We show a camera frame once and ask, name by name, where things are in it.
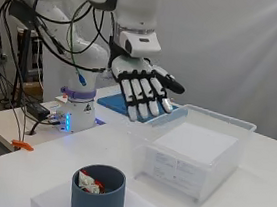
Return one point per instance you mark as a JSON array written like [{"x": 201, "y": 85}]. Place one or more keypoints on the white side table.
[{"x": 1, "y": 124}]

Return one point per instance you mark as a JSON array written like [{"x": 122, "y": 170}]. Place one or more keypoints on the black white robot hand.
[{"x": 140, "y": 83}]

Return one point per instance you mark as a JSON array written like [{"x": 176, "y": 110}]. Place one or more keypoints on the black tripod stand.
[{"x": 23, "y": 63}]

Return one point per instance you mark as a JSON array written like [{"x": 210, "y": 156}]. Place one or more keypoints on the red white snack packet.
[{"x": 89, "y": 183}]

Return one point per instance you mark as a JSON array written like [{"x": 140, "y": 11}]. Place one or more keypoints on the clear plastic box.
[{"x": 217, "y": 173}]

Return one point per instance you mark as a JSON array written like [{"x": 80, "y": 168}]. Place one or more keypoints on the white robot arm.
[{"x": 136, "y": 2}]

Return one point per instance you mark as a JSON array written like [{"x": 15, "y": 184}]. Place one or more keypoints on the cardboard box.
[{"x": 32, "y": 89}]

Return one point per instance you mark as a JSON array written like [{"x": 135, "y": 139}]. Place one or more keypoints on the black power box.
[{"x": 38, "y": 110}]

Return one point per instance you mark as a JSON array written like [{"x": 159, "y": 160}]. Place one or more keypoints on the white hanging sheet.
[{"x": 244, "y": 55}]

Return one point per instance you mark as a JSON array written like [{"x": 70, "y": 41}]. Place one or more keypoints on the blue round tub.
[{"x": 97, "y": 202}]

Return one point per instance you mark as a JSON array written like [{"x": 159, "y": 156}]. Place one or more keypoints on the blue plastic box lid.
[{"x": 111, "y": 102}]

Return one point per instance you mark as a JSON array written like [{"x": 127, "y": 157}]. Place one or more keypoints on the white flat box with print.
[{"x": 194, "y": 146}]

